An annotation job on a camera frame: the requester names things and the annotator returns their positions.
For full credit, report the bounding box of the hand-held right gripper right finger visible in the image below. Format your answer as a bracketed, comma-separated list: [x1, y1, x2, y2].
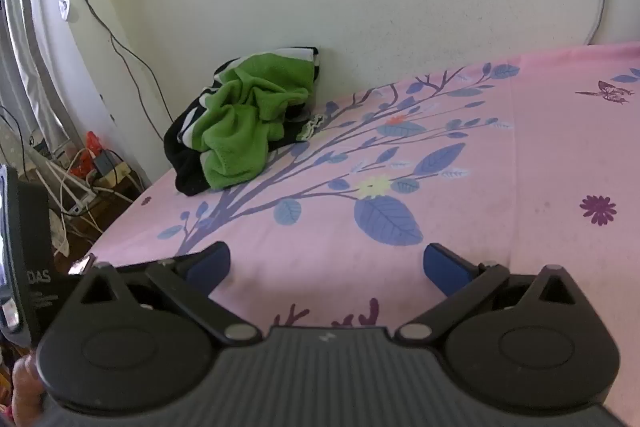
[394, 243, 584, 349]

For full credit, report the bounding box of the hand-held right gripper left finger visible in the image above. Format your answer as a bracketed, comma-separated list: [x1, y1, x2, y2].
[74, 241, 264, 349]

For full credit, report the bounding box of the person's left hand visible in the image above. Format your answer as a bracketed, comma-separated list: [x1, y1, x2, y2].
[9, 353, 49, 427]

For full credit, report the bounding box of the pink floral bedsheet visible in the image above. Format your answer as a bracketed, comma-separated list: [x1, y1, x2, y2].
[87, 39, 640, 427]

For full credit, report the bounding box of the grey power adapter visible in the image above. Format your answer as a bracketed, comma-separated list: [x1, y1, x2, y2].
[94, 151, 120, 176]

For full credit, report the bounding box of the red plastic bag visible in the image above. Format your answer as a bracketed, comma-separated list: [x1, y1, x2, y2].
[84, 130, 107, 158]

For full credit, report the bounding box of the small white patterned cloth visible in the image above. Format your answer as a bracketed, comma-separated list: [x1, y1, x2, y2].
[298, 114, 327, 142]

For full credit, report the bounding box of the black wall cable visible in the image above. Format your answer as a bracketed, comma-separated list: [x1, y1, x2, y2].
[44, 0, 168, 145]

